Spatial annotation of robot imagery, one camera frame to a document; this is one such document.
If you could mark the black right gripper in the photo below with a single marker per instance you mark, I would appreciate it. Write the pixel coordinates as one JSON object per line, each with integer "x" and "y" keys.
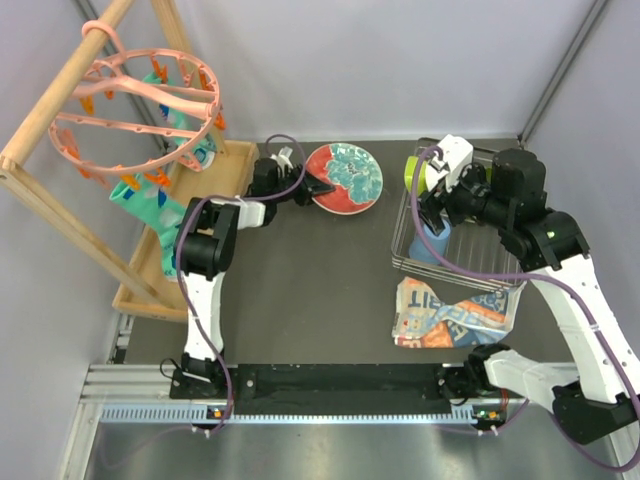
{"x": 429, "y": 209}

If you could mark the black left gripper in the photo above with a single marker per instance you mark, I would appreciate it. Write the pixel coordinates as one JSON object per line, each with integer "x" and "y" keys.
{"x": 311, "y": 186}

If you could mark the red teal floral plate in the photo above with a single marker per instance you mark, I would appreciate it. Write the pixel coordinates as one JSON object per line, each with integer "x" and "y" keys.
{"x": 352, "y": 171}

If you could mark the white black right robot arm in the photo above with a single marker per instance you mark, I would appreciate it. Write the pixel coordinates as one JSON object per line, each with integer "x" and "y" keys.
{"x": 555, "y": 258}

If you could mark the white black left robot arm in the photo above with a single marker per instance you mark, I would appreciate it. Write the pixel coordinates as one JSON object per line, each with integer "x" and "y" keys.
{"x": 205, "y": 248}

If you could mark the printed dish towel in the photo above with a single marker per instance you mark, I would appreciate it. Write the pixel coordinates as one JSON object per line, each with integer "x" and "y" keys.
{"x": 423, "y": 321}

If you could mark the light blue cup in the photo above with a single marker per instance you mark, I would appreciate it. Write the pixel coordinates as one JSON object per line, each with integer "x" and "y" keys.
{"x": 439, "y": 242}

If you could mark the lime green bowl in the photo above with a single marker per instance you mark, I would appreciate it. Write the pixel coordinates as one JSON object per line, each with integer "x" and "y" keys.
{"x": 427, "y": 176}

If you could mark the teal patterned sock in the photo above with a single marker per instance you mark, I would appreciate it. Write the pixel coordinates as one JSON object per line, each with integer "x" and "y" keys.
{"x": 157, "y": 210}
{"x": 203, "y": 154}

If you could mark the pink round clip hanger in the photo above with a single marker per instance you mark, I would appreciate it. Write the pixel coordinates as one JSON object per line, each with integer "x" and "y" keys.
{"x": 121, "y": 92}

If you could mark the wooden tray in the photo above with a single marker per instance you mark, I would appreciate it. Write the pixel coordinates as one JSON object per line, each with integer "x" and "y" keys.
{"x": 228, "y": 176}

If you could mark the wooden drying stand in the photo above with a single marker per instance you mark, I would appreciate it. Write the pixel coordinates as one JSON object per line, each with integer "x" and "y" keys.
{"x": 47, "y": 57}

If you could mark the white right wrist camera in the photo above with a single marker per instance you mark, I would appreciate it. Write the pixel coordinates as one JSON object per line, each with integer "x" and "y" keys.
{"x": 445, "y": 173}

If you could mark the wire dish rack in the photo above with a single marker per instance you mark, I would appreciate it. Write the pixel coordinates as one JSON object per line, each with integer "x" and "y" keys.
{"x": 471, "y": 246}

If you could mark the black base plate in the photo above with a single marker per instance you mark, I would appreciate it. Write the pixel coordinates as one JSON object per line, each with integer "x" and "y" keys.
{"x": 337, "y": 389}

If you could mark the aluminium frame rail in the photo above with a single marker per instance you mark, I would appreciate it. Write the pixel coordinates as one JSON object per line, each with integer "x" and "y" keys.
{"x": 128, "y": 427}

